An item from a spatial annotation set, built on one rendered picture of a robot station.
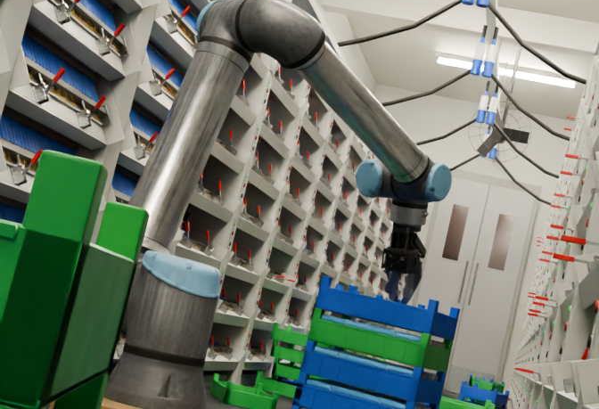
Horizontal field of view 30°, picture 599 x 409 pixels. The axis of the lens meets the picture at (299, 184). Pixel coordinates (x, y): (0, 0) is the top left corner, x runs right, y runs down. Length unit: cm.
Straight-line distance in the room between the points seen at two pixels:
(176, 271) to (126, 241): 147
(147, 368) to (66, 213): 165
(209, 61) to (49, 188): 193
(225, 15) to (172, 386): 77
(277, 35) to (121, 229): 172
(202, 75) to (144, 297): 50
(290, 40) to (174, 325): 62
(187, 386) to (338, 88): 71
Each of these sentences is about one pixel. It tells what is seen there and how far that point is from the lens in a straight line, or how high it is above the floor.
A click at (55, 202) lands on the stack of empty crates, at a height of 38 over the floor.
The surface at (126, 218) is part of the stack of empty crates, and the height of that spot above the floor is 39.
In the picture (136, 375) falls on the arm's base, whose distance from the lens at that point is 201.
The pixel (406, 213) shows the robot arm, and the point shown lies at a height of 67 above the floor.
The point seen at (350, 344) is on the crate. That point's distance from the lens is 271.
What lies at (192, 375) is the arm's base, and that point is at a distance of 203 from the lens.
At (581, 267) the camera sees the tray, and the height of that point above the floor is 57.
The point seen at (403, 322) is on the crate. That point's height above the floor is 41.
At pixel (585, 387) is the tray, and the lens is 136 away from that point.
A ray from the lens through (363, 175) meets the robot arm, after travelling 266.
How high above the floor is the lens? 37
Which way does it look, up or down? 7 degrees up
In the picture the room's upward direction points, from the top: 13 degrees clockwise
